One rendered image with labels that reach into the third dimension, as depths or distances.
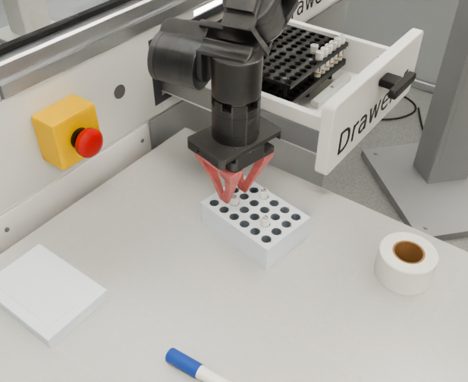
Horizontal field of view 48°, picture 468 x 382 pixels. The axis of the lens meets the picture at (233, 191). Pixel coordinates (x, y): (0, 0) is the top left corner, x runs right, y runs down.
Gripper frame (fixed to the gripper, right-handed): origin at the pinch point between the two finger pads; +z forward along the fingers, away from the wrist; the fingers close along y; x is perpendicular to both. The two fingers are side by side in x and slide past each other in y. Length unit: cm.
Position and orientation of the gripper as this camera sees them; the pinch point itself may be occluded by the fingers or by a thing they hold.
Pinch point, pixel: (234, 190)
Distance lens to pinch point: 69.5
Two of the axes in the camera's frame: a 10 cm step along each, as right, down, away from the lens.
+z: -0.2, 7.6, 6.5
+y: -7.3, 4.3, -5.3
